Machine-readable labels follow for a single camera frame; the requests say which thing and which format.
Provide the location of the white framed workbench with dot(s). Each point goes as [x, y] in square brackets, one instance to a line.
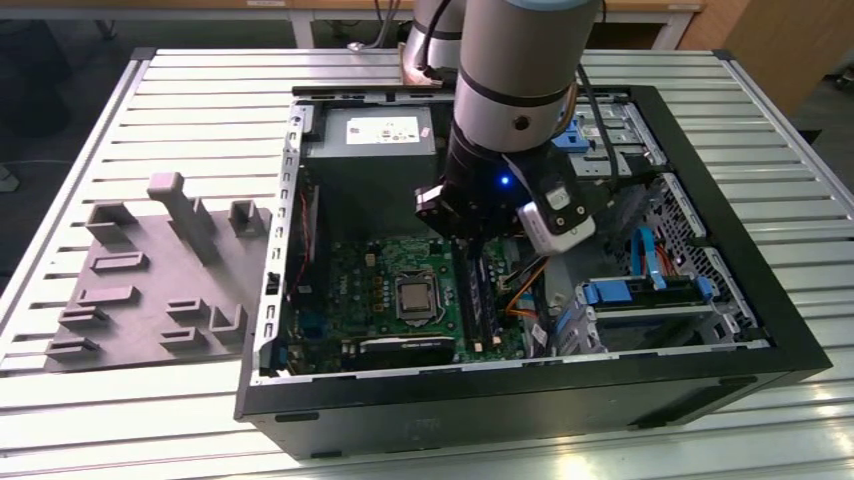
[677, 30]

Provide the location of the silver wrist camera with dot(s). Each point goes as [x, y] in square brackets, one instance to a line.
[563, 240]

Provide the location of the grey power supply unit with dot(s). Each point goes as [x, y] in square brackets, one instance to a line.
[367, 190]

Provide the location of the blue expansion slot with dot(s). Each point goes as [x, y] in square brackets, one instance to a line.
[314, 325]

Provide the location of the silver CPU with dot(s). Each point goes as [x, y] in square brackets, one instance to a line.
[415, 297]

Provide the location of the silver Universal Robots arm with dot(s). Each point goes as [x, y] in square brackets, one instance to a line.
[521, 75]

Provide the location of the wooden cabinet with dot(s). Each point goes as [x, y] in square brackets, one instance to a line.
[781, 45]

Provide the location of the metal disk bay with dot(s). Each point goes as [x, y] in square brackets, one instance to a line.
[654, 312]

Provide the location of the black open PC case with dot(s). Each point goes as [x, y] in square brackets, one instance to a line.
[467, 415]

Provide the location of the hard disk in blue carrier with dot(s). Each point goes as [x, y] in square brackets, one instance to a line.
[617, 292]

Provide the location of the black RAM slot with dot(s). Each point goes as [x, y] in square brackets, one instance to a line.
[461, 300]

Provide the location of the grey parts rack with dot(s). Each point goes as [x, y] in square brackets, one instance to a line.
[167, 280]

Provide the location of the blue plastic drive latch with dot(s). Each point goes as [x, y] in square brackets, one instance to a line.
[574, 140]

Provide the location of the green motherboard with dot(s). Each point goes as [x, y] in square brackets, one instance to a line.
[354, 260]

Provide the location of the metal drive cage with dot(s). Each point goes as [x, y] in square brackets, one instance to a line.
[634, 132]

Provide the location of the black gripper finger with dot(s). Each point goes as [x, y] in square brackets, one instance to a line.
[437, 210]
[501, 241]

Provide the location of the blue video port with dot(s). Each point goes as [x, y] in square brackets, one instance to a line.
[280, 357]

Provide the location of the black graphics card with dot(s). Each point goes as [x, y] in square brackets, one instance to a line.
[401, 350]

